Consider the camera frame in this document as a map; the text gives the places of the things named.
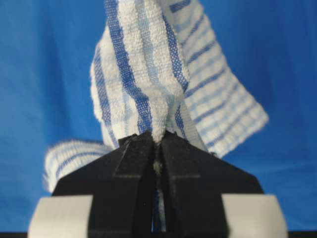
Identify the white blue striped towel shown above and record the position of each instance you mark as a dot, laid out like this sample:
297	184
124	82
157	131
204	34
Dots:
158	67

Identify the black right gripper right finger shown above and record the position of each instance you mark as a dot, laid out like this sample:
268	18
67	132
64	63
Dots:
206	197

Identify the blue table cloth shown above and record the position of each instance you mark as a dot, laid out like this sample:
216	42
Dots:
46	49

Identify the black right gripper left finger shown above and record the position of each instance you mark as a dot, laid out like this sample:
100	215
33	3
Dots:
111	197

